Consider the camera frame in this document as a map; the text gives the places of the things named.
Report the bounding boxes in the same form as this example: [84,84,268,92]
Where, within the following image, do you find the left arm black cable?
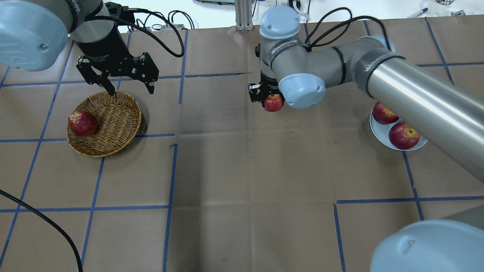
[91,8,185,58]

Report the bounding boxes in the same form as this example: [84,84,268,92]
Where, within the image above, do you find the aluminium frame post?
[234,0,254,31]

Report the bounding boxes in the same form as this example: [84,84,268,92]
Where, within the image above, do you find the dark red basket apple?
[68,111,99,136]

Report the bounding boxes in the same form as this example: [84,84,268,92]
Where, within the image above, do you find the plate apple near centre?
[372,102,399,125]

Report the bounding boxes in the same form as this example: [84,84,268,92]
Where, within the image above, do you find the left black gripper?
[76,32,159,96]

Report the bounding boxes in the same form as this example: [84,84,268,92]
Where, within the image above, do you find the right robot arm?
[248,6,484,272]

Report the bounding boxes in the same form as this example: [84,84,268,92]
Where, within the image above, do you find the plate apple front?
[388,122,421,150]

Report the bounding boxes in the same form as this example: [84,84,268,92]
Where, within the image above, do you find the light blue plate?
[369,111,428,151]

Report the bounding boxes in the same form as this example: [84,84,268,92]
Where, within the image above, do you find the yellow-red apple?
[263,94,283,112]

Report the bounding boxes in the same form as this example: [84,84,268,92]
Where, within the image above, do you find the woven wicker basket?
[66,91,142,158]

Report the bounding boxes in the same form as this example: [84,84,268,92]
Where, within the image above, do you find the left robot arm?
[0,0,159,95]

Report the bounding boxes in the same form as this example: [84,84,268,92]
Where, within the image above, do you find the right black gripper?
[248,74,282,107]

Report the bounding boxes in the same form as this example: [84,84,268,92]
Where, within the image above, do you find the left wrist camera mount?
[104,2,135,23]

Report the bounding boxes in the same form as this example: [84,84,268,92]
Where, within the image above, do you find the plate apple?
[372,102,399,125]
[388,122,421,150]

